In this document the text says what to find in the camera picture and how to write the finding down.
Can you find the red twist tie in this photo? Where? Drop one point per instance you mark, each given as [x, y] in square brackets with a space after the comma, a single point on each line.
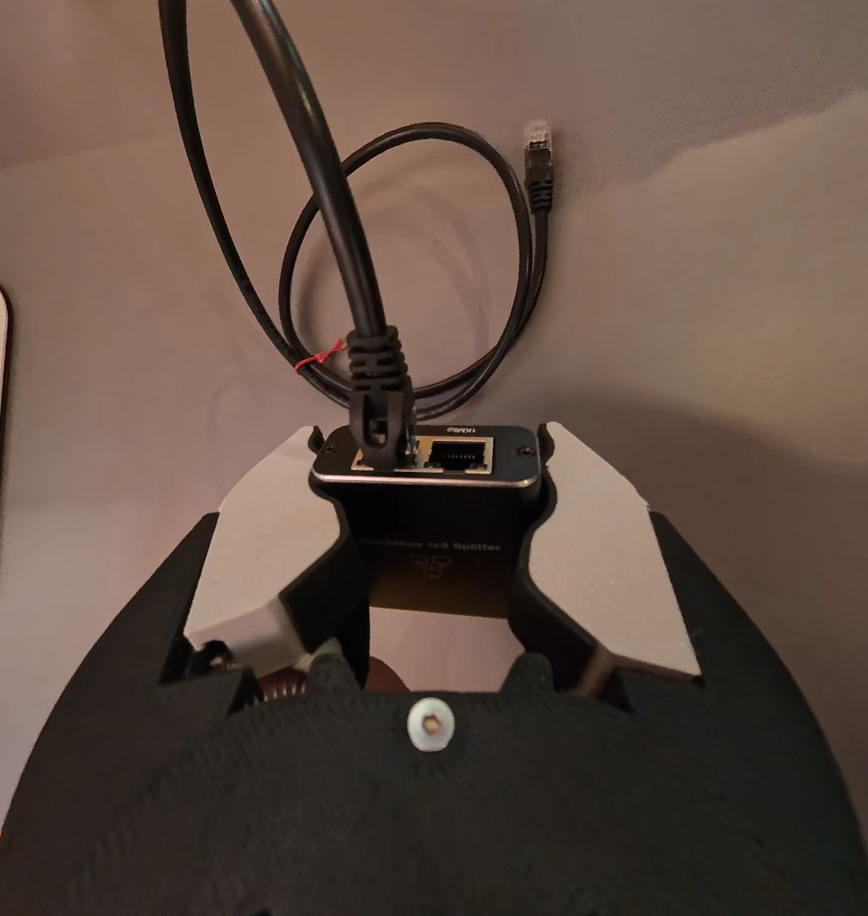
[319, 356]

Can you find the black ethernet splitter box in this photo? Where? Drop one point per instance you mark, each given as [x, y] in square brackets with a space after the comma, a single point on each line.
[434, 515]

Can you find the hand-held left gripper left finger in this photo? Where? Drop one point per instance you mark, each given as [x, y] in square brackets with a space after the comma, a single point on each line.
[262, 544]

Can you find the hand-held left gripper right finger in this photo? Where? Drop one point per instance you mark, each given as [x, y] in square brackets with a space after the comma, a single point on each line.
[605, 565]

